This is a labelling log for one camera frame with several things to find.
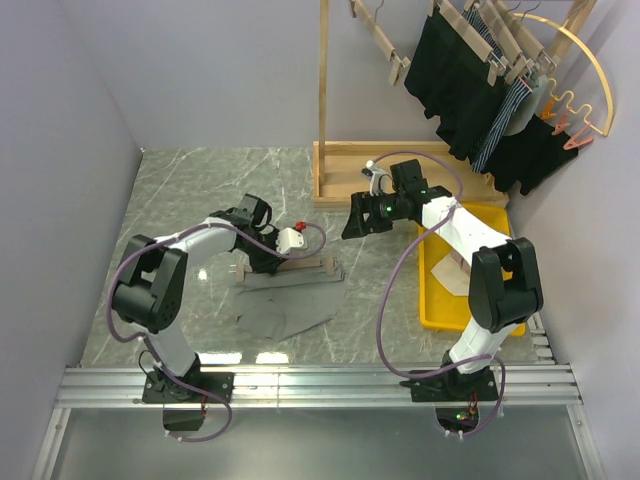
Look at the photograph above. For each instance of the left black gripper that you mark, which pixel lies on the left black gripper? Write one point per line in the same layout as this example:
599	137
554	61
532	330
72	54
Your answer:
269	264

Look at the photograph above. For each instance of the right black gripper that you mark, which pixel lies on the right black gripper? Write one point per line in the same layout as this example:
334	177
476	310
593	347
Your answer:
362	203

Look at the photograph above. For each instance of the wooden clip hanger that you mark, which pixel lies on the wooden clip hanger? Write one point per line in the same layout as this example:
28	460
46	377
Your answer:
526	40
327	263
398	64

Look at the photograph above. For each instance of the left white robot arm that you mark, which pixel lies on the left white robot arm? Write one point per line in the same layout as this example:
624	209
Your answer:
145	295

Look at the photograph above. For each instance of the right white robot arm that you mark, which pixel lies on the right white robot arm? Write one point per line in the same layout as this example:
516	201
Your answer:
505	288

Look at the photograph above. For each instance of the beige underwear in tray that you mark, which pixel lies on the beige underwear in tray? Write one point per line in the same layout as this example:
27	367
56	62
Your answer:
453	273

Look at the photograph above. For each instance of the black underwear on hanger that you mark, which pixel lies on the black underwear on hanger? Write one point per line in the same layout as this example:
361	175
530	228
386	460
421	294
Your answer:
451	82

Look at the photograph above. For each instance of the black underwear at rear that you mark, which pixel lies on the black underwear at rear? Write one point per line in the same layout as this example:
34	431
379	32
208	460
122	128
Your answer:
529	157

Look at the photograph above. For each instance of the light grey underwear hanging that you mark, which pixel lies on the light grey underwear hanging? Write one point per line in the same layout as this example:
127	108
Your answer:
528	94

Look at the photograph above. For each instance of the striped blue underwear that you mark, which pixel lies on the striped blue underwear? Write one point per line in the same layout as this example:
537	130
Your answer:
495	132

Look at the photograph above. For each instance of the wooden hanger holding black underwear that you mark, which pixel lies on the wooden hanger holding black underwear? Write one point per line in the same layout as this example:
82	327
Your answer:
481	48

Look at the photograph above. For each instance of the wooden hanger holding striped underwear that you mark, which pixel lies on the wooden hanger holding striped underwear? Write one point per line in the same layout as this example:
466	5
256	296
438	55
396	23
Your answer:
519	63

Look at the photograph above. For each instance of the gold arc hanger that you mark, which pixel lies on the gold arc hanger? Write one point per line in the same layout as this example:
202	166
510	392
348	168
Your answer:
605	84

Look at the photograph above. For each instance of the wooden clothes rack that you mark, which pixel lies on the wooden clothes rack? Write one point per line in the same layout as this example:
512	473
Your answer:
337	164

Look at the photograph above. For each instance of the yellow plastic tray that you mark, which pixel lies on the yellow plastic tray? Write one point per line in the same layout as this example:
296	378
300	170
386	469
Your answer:
438	309

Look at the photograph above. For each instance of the pink clothes peg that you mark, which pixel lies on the pink clothes peg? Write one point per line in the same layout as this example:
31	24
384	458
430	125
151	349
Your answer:
572	124

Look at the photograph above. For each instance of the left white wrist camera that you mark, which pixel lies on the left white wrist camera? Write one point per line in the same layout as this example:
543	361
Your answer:
291	240

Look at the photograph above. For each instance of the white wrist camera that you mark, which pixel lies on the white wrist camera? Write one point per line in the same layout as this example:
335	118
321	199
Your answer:
376	177
291	240

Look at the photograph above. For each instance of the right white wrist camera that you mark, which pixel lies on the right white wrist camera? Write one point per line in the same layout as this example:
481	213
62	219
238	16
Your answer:
376	177

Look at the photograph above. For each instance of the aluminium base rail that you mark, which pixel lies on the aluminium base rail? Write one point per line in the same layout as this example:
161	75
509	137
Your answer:
336	386

